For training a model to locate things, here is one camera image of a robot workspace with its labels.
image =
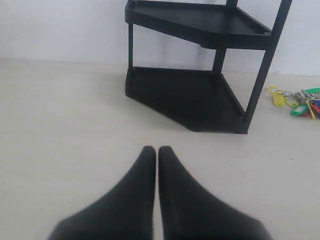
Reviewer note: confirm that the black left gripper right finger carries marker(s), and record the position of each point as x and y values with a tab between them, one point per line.
190	212

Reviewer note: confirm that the colourful key tag bunch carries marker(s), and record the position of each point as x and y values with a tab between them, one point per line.
303	103

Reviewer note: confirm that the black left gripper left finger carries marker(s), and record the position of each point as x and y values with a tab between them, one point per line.
123	213

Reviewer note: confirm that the black two-tier metal rack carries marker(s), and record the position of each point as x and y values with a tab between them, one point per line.
201	100

